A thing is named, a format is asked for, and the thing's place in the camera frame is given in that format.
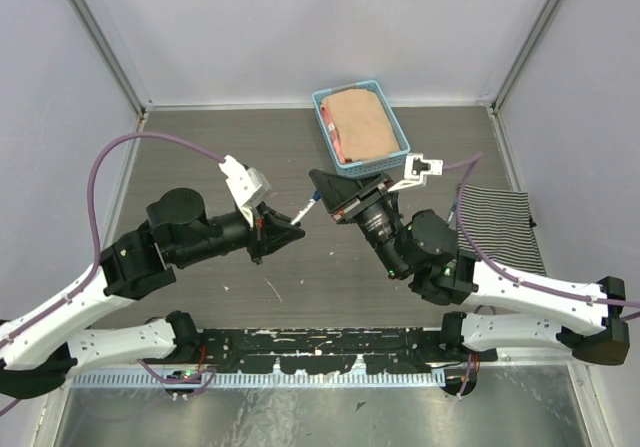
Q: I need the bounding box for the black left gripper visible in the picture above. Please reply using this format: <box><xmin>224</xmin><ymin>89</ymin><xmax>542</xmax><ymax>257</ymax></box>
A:
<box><xmin>179</xmin><ymin>200</ymin><xmax>308</xmax><ymax>266</ymax></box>

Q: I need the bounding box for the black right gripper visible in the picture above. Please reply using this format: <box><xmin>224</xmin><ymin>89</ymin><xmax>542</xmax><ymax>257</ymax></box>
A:
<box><xmin>300</xmin><ymin>173</ymin><xmax>400</xmax><ymax>280</ymax></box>

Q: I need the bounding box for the white marker with blue end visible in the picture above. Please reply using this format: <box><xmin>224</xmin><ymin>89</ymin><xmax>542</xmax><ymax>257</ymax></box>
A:
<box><xmin>290</xmin><ymin>198</ymin><xmax>317</xmax><ymax>225</ymax></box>

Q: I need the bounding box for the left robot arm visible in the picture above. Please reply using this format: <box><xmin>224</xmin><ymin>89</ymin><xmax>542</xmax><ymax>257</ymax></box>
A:
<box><xmin>1</xmin><ymin>188</ymin><xmax>305</xmax><ymax>400</ymax></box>

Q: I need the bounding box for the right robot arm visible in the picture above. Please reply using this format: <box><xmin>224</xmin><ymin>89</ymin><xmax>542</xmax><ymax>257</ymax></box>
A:
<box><xmin>309</xmin><ymin>160</ymin><xmax>630</xmax><ymax>366</ymax></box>

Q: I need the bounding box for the light blue perforated basket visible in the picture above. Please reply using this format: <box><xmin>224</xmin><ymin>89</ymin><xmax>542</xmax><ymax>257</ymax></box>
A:
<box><xmin>312</xmin><ymin>80</ymin><xmax>410</xmax><ymax>178</ymax></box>

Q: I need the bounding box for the peach folded towel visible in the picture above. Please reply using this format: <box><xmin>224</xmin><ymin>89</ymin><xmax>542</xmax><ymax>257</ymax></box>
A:
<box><xmin>320</xmin><ymin>88</ymin><xmax>400</xmax><ymax>164</ymax></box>

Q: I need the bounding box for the black white striped cloth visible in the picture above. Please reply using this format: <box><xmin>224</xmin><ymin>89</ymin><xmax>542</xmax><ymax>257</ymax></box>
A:
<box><xmin>462</xmin><ymin>185</ymin><xmax>546</xmax><ymax>276</ymax></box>

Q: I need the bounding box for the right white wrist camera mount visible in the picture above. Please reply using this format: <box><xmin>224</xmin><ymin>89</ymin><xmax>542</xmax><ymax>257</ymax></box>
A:
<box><xmin>388</xmin><ymin>153</ymin><xmax>444</xmax><ymax>192</ymax></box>

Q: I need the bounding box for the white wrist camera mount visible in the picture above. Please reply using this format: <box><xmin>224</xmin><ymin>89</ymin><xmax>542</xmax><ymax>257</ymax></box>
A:
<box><xmin>388</xmin><ymin>153</ymin><xmax>444</xmax><ymax>192</ymax></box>
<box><xmin>219</xmin><ymin>155</ymin><xmax>271</xmax><ymax>226</ymax></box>

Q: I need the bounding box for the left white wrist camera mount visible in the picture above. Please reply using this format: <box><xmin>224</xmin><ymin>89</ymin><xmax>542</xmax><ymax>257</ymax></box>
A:
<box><xmin>219</xmin><ymin>155</ymin><xmax>271</xmax><ymax>226</ymax></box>

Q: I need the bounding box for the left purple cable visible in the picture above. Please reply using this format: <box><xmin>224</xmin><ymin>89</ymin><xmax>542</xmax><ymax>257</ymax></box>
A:
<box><xmin>0</xmin><ymin>133</ymin><xmax>226</xmax><ymax>418</ymax></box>

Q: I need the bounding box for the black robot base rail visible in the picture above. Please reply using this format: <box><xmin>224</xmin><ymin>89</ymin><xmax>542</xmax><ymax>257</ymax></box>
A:
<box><xmin>142</xmin><ymin>325</ymin><xmax>496</xmax><ymax>374</ymax></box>

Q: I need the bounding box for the light blue slotted cable duct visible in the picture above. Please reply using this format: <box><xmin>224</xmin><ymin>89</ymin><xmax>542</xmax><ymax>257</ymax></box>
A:
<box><xmin>71</xmin><ymin>369</ymin><xmax>446</xmax><ymax>389</ymax></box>

